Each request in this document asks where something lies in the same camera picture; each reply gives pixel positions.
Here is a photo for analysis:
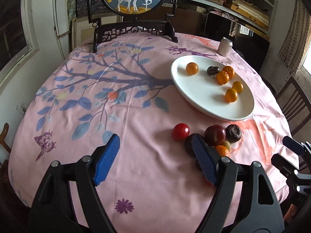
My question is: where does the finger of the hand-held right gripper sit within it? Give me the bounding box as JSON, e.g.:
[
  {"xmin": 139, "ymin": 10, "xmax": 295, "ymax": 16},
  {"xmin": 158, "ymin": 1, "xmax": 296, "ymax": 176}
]
[
  {"xmin": 271, "ymin": 153, "xmax": 300, "ymax": 176},
  {"xmin": 282, "ymin": 136, "xmax": 307, "ymax": 156}
]

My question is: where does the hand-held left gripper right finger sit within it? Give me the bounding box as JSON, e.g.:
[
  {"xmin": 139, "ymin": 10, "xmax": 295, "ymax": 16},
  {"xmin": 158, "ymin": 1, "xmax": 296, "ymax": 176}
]
[{"xmin": 193, "ymin": 134, "xmax": 285, "ymax": 233}]

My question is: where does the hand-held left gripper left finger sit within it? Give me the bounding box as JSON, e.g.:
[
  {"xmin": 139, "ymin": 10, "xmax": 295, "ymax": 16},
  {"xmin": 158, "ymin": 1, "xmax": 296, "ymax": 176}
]
[{"xmin": 29, "ymin": 133, "xmax": 121, "ymax": 233}]

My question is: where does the orange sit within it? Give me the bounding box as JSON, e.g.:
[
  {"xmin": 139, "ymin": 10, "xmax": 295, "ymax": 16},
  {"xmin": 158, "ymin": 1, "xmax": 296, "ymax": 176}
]
[
  {"xmin": 232, "ymin": 81, "xmax": 244, "ymax": 94},
  {"xmin": 216, "ymin": 71, "xmax": 230, "ymax": 85},
  {"xmin": 222, "ymin": 65, "xmax": 235, "ymax": 79},
  {"xmin": 186, "ymin": 62, "xmax": 199, "ymax": 76},
  {"xmin": 225, "ymin": 88, "xmax": 238, "ymax": 103},
  {"xmin": 215, "ymin": 145, "xmax": 230, "ymax": 158}
]

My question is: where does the dark brown round fruit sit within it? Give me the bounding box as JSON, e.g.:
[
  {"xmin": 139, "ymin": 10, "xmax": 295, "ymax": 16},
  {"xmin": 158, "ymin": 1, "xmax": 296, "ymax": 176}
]
[{"xmin": 184, "ymin": 133, "xmax": 198, "ymax": 157}]

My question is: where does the dark red plum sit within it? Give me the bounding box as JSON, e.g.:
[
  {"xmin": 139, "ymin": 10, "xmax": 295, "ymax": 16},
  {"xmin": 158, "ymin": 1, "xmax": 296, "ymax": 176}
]
[{"xmin": 204, "ymin": 124, "xmax": 226, "ymax": 147}]

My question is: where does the bright red plum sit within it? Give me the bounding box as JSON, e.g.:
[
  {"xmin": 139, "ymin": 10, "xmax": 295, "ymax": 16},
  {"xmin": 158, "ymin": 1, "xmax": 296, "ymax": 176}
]
[{"xmin": 171, "ymin": 123, "xmax": 190, "ymax": 141}]

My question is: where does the dark wrinkled passion fruit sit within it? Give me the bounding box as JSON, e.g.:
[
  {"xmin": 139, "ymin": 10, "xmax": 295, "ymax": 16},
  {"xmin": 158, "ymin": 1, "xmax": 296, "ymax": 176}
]
[{"xmin": 225, "ymin": 124, "xmax": 242, "ymax": 142}]

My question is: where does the white oval plate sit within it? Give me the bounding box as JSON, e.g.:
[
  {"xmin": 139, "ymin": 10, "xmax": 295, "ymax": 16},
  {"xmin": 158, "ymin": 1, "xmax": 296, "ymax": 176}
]
[{"xmin": 171, "ymin": 55, "xmax": 255, "ymax": 121}]

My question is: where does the dark wooden chair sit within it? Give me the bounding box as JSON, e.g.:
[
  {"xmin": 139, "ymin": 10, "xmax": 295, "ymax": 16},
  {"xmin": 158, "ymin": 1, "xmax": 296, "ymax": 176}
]
[{"xmin": 276, "ymin": 76, "xmax": 311, "ymax": 137}]

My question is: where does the pink floral tablecloth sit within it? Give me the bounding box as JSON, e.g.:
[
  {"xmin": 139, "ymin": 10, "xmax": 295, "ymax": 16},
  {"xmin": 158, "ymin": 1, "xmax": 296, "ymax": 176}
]
[{"xmin": 8, "ymin": 30, "xmax": 300, "ymax": 229}]

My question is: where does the brown wooden chair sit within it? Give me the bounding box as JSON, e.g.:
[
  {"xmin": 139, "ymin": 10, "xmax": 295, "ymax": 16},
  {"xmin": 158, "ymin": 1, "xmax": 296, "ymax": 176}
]
[{"xmin": 0, "ymin": 123, "xmax": 11, "ymax": 155}]

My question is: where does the white drink can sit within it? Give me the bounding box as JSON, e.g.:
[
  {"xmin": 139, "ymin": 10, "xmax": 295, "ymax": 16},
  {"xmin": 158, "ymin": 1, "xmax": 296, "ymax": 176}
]
[{"xmin": 217, "ymin": 37, "xmax": 234, "ymax": 57}]

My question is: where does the leaning pale framed board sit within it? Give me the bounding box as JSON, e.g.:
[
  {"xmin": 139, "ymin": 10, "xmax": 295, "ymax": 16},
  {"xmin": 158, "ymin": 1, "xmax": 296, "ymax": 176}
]
[{"xmin": 71, "ymin": 16, "xmax": 122, "ymax": 50}]

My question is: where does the black flat screen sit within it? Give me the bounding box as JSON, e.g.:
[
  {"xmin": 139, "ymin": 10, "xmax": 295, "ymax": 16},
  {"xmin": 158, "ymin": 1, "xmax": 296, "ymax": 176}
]
[{"xmin": 203, "ymin": 12, "xmax": 240, "ymax": 41}]

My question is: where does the shelf of stacked flat boxes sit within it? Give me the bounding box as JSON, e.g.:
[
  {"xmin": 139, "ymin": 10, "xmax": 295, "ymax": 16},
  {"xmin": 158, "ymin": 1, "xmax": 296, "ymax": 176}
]
[{"xmin": 177, "ymin": 0, "xmax": 278, "ymax": 35}]

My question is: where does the white window frame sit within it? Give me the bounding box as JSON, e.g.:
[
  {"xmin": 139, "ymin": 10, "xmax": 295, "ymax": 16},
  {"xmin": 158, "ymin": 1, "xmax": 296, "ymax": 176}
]
[{"xmin": 0, "ymin": 0, "xmax": 40, "ymax": 84}]

